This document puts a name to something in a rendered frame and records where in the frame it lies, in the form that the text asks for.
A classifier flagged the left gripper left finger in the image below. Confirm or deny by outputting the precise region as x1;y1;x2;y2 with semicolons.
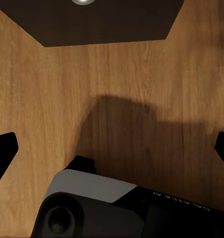
0;132;18;179

